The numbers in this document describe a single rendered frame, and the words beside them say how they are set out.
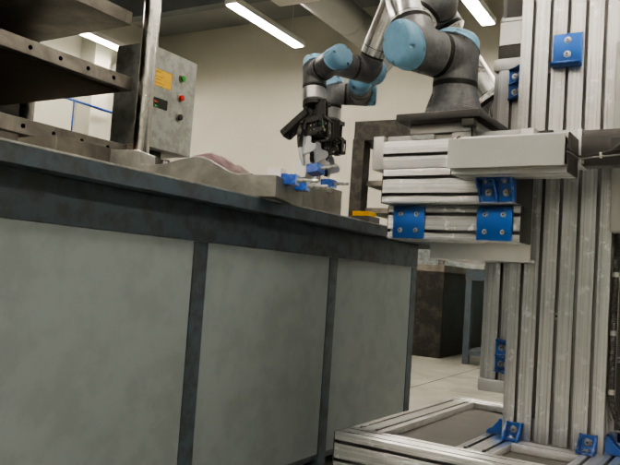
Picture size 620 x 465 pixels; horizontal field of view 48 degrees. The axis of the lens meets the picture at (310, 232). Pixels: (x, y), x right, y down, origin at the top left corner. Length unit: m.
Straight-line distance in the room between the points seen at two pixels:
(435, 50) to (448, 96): 0.12
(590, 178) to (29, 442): 1.40
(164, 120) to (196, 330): 1.38
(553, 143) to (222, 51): 9.69
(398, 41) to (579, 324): 0.83
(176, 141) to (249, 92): 7.69
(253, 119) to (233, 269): 8.72
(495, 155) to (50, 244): 0.96
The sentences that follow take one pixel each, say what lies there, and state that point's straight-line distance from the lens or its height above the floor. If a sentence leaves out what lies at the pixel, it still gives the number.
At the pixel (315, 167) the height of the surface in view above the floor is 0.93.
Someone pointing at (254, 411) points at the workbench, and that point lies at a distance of 1.93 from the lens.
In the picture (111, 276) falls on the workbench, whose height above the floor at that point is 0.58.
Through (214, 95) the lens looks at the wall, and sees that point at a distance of 10.98.
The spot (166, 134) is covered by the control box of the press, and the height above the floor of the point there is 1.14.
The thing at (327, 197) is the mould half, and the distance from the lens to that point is 2.20.
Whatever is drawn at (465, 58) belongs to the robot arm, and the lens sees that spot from 1.89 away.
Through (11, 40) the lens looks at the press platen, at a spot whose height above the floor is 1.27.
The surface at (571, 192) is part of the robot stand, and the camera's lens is 1.90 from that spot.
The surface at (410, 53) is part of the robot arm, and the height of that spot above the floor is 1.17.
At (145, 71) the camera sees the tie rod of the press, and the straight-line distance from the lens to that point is 2.69.
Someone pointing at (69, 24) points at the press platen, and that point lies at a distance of 2.90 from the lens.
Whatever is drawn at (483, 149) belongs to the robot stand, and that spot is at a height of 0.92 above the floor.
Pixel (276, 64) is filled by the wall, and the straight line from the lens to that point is 10.47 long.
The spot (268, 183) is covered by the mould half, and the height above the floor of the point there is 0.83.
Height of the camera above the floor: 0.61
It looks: 4 degrees up
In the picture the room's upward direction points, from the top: 4 degrees clockwise
